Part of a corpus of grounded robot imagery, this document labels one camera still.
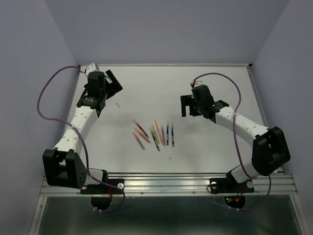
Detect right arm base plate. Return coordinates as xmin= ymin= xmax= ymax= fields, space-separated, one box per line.
xmin=207 ymin=178 xmax=254 ymax=194

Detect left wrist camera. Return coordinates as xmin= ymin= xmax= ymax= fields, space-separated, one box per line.
xmin=85 ymin=62 xmax=99 ymax=77

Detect green pen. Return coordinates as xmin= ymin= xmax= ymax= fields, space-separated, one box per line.
xmin=149 ymin=127 xmax=160 ymax=151

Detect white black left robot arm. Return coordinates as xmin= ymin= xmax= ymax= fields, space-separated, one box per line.
xmin=43 ymin=66 xmax=123 ymax=193

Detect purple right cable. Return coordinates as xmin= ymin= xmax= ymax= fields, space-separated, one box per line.
xmin=193 ymin=72 xmax=272 ymax=212

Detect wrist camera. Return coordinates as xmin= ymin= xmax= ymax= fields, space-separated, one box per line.
xmin=190 ymin=80 xmax=203 ymax=88
xmin=85 ymin=62 xmax=99 ymax=77

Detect aluminium rail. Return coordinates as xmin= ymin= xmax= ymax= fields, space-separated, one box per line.
xmin=40 ymin=173 xmax=298 ymax=197

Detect pink highlighter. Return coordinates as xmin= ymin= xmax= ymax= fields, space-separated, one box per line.
xmin=133 ymin=132 xmax=145 ymax=150

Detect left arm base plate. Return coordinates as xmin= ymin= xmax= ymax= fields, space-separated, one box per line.
xmin=80 ymin=179 xmax=125 ymax=195

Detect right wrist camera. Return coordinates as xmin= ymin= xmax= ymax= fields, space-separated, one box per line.
xmin=190 ymin=80 xmax=203 ymax=88

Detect yellow highlighter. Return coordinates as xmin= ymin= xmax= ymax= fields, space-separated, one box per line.
xmin=152 ymin=125 xmax=161 ymax=145

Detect blue pen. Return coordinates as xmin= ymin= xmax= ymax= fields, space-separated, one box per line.
xmin=171 ymin=122 xmax=175 ymax=147

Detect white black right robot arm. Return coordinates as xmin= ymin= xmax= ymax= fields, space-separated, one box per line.
xmin=180 ymin=85 xmax=291 ymax=191

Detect dark red pen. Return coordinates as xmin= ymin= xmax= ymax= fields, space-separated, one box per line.
xmin=133 ymin=119 xmax=149 ymax=138

